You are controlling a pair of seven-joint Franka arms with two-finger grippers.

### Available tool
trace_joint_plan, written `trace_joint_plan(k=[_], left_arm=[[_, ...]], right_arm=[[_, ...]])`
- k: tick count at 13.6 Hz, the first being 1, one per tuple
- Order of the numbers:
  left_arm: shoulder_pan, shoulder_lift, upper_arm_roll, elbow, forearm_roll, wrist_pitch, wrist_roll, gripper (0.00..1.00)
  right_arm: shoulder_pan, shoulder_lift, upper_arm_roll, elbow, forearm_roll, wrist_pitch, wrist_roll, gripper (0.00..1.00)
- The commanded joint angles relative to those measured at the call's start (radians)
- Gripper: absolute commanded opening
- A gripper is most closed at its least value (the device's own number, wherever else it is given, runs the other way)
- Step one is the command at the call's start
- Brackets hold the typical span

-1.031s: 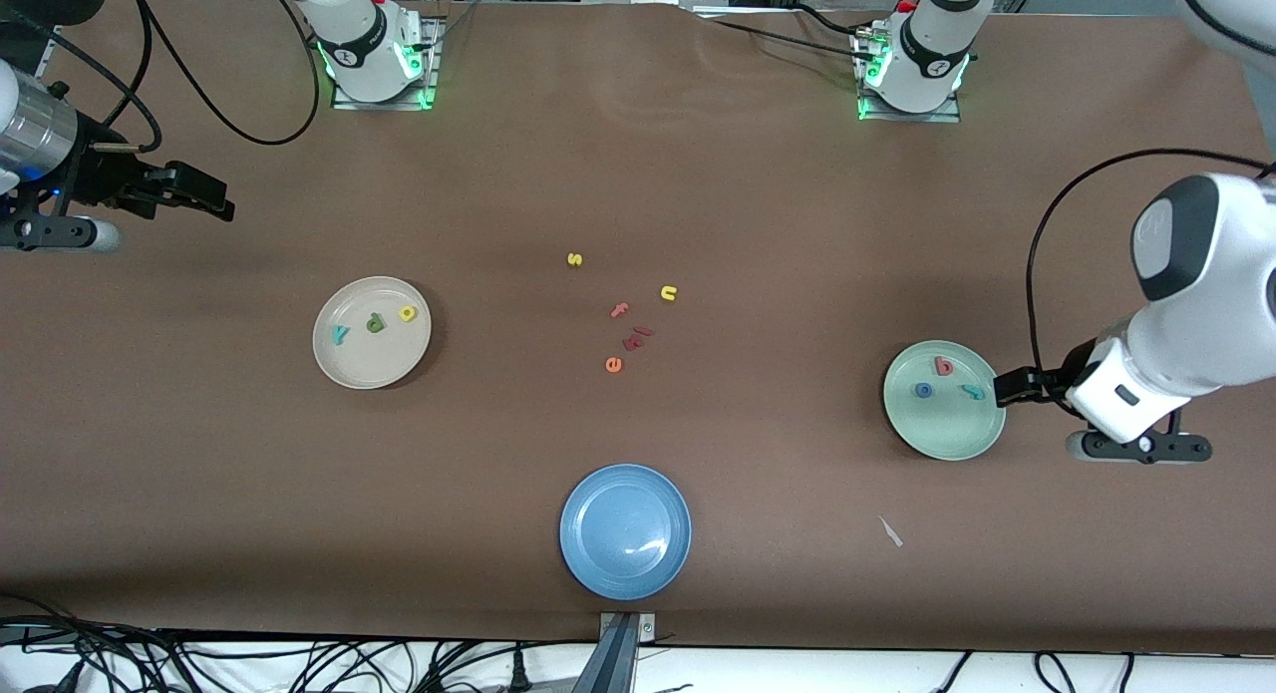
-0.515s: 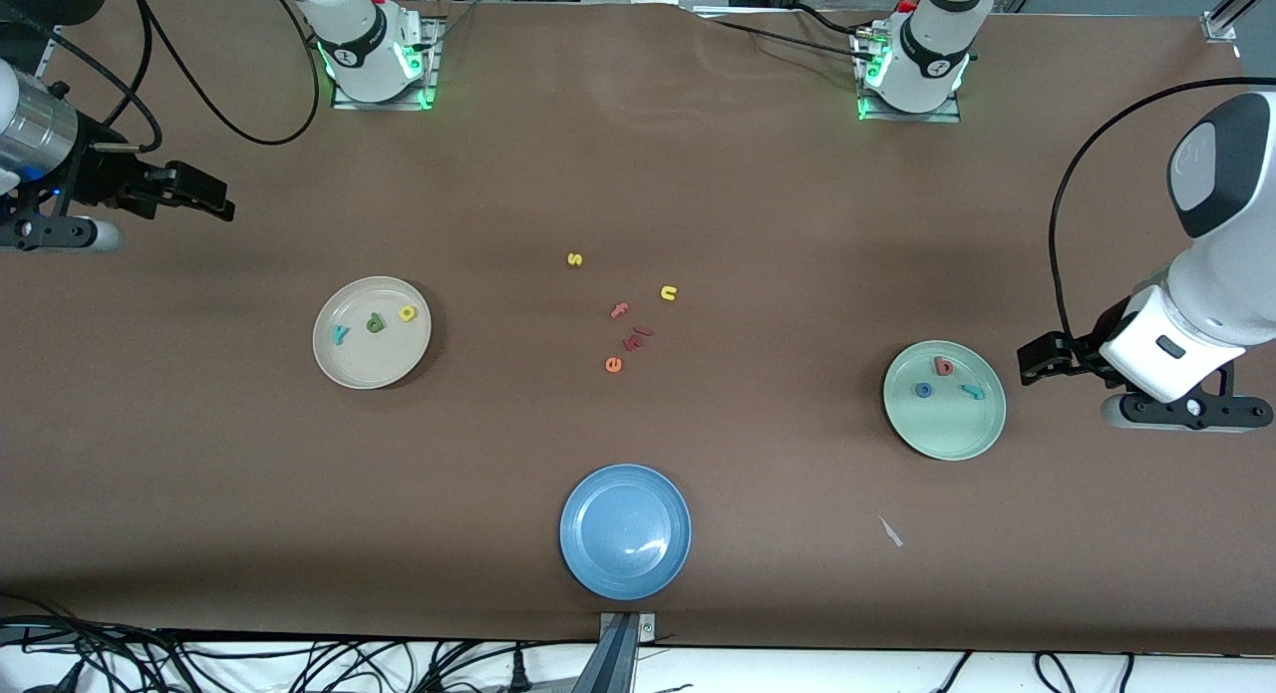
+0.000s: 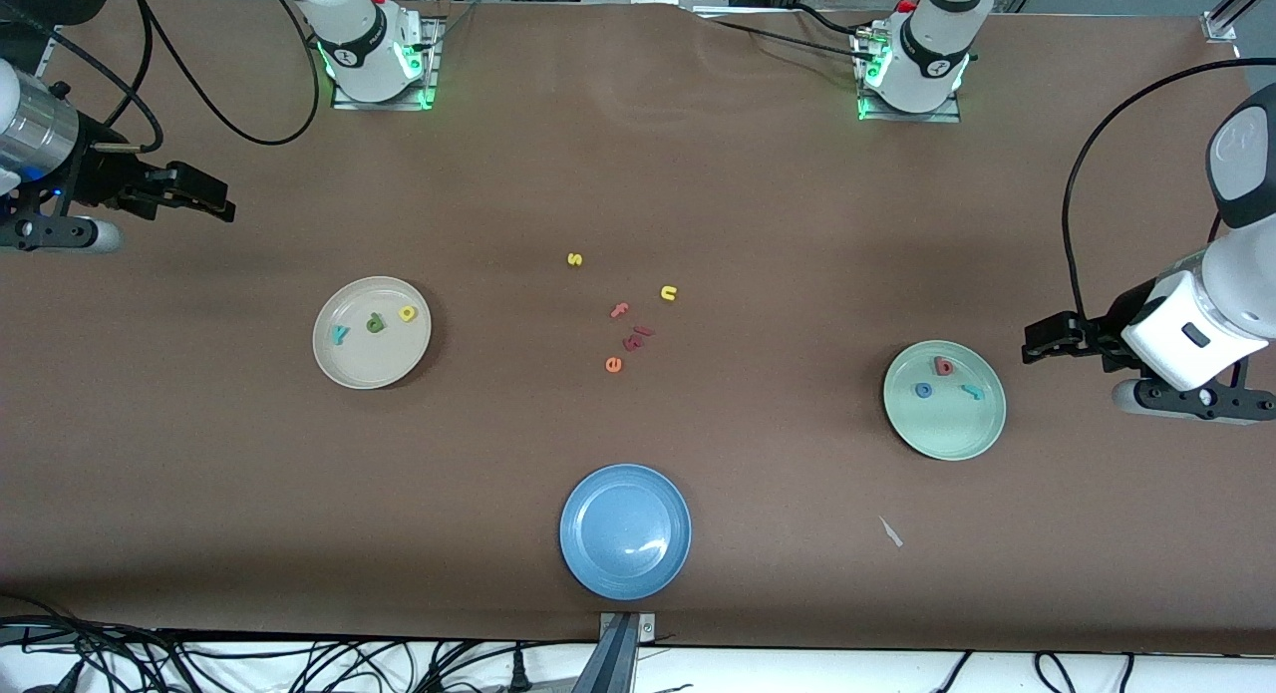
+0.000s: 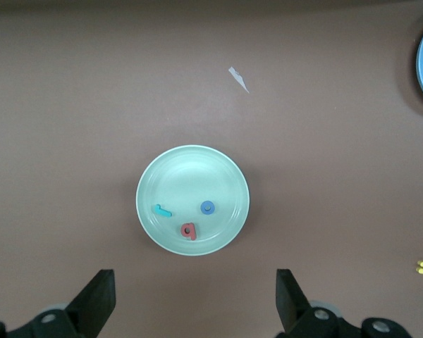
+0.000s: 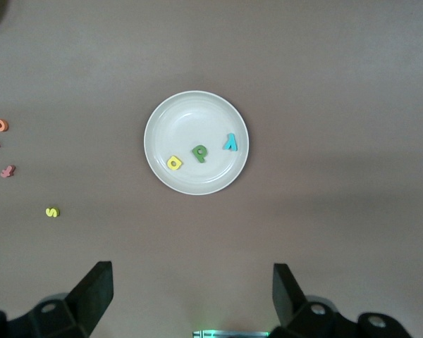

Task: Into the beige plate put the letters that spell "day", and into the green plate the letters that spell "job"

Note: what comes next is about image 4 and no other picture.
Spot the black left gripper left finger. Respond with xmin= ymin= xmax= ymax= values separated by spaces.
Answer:
xmin=0 ymin=269 xmax=116 ymax=338

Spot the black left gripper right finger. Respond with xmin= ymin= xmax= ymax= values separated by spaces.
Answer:
xmin=275 ymin=268 xmax=415 ymax=338

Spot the pink red foam letter a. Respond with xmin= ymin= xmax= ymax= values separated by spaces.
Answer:
xmin=180 ymin=221 xmax=197 ymax=242

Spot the light green plate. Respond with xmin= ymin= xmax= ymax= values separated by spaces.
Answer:
xmin=135 ymin=144 xmax=250 ymax=257

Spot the brown paper table cover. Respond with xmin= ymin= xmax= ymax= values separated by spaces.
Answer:
xmin=0 ymin=0 xmax=423 ymax=338

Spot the white paper scrap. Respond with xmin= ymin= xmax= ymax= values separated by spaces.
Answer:
xmin=228 ymin=66 xmax=250 ymax=94

